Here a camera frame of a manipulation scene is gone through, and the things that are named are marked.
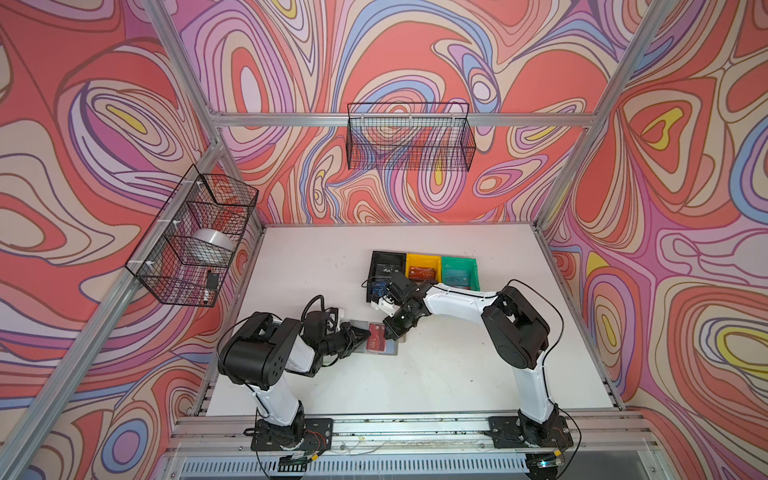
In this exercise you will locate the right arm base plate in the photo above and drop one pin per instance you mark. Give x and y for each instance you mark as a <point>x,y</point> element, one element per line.
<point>519,431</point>

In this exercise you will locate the black wire basket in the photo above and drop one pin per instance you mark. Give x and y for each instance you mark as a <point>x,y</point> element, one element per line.
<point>409,136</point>
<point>161,262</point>

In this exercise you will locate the silver tape roll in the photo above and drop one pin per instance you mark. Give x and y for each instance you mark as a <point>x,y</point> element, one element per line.
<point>211,247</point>

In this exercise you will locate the yellow plastic bin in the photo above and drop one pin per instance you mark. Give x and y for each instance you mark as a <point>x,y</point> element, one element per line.
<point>421,267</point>

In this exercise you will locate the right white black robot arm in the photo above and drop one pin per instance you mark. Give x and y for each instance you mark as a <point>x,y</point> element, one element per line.
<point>519,334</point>

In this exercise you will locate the aluminium front rail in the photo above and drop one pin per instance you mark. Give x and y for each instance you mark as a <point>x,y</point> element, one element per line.
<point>606,430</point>

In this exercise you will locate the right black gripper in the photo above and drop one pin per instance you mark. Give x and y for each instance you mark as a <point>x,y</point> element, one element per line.
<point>395,331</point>

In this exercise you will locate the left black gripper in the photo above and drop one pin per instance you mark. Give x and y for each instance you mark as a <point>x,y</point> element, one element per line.
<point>353,344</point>

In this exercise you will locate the back black wire basket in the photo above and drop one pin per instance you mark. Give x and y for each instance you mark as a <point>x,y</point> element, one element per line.
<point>409,136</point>

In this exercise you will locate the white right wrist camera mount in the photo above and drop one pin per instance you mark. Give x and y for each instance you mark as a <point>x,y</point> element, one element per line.
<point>385,304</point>

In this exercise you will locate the red credit card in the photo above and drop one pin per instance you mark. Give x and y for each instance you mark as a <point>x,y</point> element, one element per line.
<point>377,342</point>

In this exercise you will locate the black plastic bin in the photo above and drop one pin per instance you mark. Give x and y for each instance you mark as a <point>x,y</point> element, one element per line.
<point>383,265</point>

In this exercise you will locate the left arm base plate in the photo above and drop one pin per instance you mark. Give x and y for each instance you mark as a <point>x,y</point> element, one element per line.
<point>304,435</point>

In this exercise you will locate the green plastic bin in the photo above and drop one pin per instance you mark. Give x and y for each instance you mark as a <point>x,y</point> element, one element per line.
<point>460,272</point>

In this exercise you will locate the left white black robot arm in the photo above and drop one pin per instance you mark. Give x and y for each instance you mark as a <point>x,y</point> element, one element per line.
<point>265,347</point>

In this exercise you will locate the left black wire basket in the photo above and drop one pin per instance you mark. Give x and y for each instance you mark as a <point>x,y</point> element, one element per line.
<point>161,262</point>

